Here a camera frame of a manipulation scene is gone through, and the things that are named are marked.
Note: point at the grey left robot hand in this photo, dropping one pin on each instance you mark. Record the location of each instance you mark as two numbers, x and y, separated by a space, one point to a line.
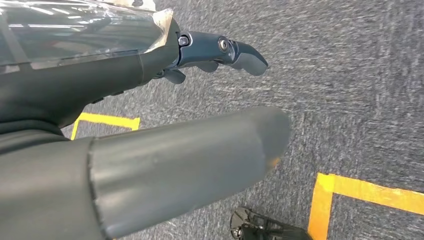
66 86

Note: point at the yellow floor tape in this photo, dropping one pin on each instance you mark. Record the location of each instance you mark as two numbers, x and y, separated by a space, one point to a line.
321 205
109 120

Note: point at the black robot foot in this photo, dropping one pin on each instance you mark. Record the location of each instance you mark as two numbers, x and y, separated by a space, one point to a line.
265 232

